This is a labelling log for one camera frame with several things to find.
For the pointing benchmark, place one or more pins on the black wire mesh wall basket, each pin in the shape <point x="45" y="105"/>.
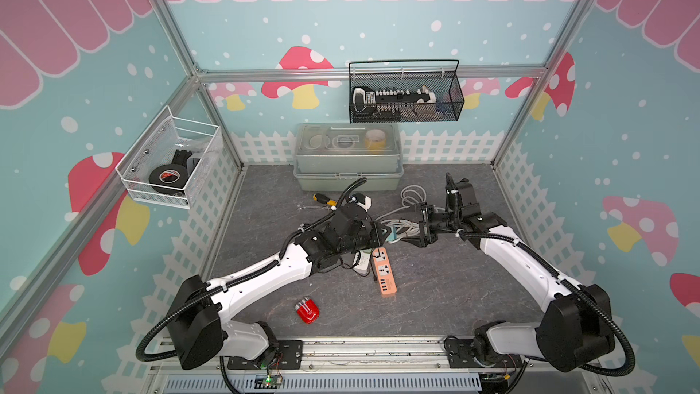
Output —
<point x="438" y="75"/>

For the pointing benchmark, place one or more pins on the white wire wall basket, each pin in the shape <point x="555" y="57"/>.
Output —
<point x="169" y="139"/>

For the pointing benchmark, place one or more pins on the black power strip in basket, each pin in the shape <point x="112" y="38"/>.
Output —
<point x="402" y="102"/>

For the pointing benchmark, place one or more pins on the red blue electric shaver case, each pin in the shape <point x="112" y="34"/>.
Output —
<point x="307" y="310"/>

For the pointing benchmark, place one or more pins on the black electrical tape roll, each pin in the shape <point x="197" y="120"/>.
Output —
<point x="169" y="179"/>

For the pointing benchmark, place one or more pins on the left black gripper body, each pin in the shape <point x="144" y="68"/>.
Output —
<point x="367" y="237"/>

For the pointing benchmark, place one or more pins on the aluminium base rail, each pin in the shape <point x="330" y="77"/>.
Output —
<point x="375" y="365"/>

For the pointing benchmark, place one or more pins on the teal cube adapter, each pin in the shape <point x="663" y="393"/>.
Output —
<point x="394" y="236"/>

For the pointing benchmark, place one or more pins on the white power strip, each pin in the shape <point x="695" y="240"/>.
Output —
<point x="361" y="264"/>

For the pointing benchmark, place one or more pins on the translucent green storage box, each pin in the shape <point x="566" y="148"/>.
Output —
<point x="328" y="157"/>

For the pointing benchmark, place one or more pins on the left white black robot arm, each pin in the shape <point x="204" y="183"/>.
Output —
<point x="200" y="325"/>

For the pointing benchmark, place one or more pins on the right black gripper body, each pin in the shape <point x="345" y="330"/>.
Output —
<point x="435" y="222"/>

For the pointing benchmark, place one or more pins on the orange power strip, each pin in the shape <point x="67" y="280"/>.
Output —
<point x="384" y="272"/>

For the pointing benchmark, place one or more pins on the yellow tape roll in box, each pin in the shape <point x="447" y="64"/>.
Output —
<point x="375" y="140"/>

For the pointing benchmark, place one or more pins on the yellow black screwdriver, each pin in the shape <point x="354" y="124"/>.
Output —
<point x="325" y="201"/>

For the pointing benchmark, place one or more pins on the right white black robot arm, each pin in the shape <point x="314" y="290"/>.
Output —
<point x="577" y="329"/>

